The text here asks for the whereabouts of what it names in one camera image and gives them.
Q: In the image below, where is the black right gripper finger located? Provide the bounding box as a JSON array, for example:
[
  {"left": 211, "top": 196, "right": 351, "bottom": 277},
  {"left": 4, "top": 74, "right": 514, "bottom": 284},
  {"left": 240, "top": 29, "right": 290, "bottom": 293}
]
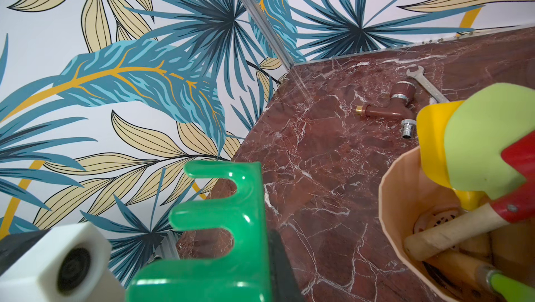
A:
[{"left": 267, "top": 230, "right": 304, "bottom": 302}]

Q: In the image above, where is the green toy rake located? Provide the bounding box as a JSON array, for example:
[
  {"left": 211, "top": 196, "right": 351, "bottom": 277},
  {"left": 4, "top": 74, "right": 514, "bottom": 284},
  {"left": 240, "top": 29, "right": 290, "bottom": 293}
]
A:
[{"left": 126, "top": 161, "right": 274, "bottom": 301}]

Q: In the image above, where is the bright green toy trowel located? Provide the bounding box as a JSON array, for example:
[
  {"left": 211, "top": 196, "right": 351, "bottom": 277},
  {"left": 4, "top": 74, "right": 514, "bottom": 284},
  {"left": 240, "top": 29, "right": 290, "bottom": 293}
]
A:
[{"left": 424, "top": 250, "right": 534, "bottom": 301}]

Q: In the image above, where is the yellow toy shovel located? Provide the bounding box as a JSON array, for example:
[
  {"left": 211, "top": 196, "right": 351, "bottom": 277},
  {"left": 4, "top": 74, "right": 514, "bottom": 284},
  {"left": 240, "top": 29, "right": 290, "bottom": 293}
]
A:
[{"left": 416, "top": 101, "right": 486, "bottom": 211}]

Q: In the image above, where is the light green toy spade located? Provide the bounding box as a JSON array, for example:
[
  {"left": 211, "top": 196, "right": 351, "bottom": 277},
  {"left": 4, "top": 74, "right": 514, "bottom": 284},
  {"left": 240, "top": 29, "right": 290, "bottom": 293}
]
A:
[{"left": 444, "top": 83, "right": 534, "bottom": 200}]

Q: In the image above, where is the red toy shovel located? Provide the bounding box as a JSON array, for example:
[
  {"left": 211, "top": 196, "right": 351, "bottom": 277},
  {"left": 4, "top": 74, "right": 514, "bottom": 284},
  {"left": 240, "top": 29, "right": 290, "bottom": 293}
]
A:
[{"left": 403, "top": 130, "right": 535, "bottom": 262}]

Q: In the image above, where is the terracotta plastic flower pot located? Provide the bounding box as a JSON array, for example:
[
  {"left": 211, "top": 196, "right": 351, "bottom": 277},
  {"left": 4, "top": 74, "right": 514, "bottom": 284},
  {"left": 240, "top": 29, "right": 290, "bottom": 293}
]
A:
[{"left": 378, "top": 146, "right": 535, "bottom": 302}]

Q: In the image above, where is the silver open-end wrench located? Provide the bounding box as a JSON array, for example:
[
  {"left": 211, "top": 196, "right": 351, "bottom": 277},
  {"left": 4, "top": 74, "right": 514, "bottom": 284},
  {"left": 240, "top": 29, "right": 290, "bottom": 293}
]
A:
[{"left": 406, "top": 66, "right": 449, "bottom": 103}]

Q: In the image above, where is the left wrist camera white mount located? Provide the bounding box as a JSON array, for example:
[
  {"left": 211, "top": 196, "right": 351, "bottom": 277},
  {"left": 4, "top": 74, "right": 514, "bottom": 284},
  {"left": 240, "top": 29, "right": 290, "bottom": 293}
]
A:
[{"left": 1, "top": 223, "right": 125, "bottom": 302}]

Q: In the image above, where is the aluminium left corner post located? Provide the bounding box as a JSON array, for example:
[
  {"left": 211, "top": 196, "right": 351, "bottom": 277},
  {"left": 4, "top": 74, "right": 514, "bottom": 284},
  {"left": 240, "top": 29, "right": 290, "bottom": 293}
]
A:
[{"left": 242, "top": 0, "right": 295, "bottom": 70}]

